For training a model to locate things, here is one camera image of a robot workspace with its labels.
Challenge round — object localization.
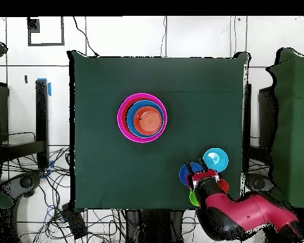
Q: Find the dark blue small bowl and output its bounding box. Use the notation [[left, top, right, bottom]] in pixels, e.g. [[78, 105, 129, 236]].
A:
[[179, 162, 205, 187]]

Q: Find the light blue small bowl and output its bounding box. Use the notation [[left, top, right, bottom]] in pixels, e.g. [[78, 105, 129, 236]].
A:
[[201, 147, 229, 175]]

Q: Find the orange plastic cup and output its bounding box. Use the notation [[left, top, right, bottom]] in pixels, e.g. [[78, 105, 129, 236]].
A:
[[217, 178, 230, 194]]

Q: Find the green plastic cup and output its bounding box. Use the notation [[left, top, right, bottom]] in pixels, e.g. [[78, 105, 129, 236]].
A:
[[189, 189, 200, 207]]

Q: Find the orange small bowl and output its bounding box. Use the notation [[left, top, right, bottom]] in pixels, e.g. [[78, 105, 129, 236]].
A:
[[133, 106, 163, 135]]

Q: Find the black floor stand base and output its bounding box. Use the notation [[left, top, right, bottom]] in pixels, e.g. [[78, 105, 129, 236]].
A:
[[245, 173, 276, 196], [1, 170, 44, 199]]

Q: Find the blue medium bowl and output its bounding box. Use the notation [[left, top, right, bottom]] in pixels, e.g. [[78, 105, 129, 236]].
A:
[[125, 99, 165, 139]]

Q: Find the pink large bowl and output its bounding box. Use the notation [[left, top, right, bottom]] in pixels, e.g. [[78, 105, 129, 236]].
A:
[[117, 92, 168, 144]]

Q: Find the dark green tablecloth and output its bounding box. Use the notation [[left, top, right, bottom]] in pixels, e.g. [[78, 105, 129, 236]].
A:
[[68, 49, 249, 211]]

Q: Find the black power strip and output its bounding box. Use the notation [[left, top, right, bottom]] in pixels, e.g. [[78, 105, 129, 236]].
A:
[[61, 202, 89, 240]]

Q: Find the black post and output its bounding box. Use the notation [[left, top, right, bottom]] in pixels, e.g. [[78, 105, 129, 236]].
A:
[[243, 83, 253, 175]]

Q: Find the black cable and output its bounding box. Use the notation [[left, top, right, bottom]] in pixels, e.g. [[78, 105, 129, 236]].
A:
[[72, 16, 100, 58]]

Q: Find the black frame with blue tape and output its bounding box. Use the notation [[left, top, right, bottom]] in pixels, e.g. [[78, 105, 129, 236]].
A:
[[0, 77, 53, 179]]

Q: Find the black square floor frame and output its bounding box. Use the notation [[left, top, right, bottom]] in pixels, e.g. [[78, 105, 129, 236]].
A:
[[27, 16, 66, 47]]

